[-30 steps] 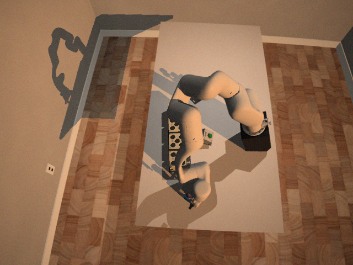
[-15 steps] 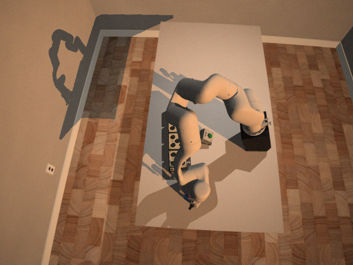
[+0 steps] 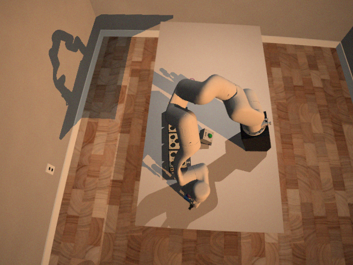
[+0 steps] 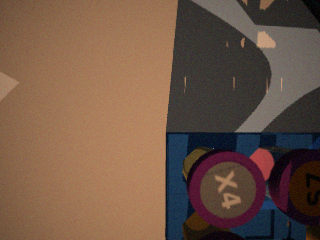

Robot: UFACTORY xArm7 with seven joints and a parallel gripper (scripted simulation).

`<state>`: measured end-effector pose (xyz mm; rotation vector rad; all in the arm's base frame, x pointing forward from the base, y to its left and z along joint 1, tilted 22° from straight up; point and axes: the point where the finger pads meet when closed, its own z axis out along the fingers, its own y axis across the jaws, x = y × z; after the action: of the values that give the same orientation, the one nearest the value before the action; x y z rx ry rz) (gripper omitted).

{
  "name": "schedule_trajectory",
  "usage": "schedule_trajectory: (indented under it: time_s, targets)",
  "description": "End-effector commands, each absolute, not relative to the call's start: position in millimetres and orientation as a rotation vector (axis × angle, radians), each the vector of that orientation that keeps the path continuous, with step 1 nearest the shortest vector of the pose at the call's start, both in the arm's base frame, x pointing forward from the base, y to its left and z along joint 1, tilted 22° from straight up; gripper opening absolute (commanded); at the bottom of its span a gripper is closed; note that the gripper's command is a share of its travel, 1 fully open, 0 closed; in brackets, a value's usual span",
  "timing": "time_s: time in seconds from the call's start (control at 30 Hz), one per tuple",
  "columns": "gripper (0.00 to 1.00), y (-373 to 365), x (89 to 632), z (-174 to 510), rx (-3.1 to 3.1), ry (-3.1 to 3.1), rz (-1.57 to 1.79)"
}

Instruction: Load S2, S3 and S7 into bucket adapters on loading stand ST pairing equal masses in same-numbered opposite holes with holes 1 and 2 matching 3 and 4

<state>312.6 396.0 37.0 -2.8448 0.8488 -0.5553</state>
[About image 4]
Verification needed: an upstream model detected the maroon tube cap with orange dot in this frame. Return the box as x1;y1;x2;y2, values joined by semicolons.
183;211;245;240

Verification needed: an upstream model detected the blue tube rack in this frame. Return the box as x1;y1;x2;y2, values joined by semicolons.
165;132;320;240

